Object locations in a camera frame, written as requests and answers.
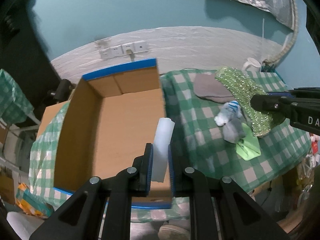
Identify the white blue striped sock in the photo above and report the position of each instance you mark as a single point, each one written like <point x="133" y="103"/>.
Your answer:
<point x="229" y="111"/>

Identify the beige slipper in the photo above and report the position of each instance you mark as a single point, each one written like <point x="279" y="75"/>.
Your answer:
<point x="172" y="232"/>

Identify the white electric kettle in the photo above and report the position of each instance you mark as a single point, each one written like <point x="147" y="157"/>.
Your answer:
<point x="251" y="65"/>

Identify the wall socket row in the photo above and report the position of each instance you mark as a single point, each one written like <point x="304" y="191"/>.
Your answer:
<point x="126" y="49"/>

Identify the green checkered side cloth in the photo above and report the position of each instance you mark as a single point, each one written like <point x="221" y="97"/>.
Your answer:
<point x="15" y="107"/>

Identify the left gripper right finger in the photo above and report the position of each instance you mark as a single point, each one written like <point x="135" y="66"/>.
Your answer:
<point x="203" y="194"/>

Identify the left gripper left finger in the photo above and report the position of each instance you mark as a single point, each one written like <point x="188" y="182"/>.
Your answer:
<point x="134" y="181"/>

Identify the grey towel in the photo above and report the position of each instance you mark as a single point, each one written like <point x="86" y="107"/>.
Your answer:
<point x="207" y="87"/>

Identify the green checkered tablecloth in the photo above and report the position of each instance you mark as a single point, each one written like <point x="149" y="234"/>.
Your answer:
<point x="196" y="135"/>

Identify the grey sock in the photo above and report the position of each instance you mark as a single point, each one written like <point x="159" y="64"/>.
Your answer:
<point x="233" y="131"/>

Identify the pale blue foam cylinder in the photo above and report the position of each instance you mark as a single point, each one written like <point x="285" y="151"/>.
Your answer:
<point x="161" y="143"/>

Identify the green sparkly scrub cloth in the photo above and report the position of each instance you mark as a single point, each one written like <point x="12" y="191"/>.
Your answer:
<point x="243" y="87"/>

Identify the light green cloth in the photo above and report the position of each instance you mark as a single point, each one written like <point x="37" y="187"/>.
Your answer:
<point x="248" y="147"/>

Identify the blue cardboard box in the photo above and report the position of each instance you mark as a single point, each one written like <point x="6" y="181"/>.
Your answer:
<point x="112" y="115"/>

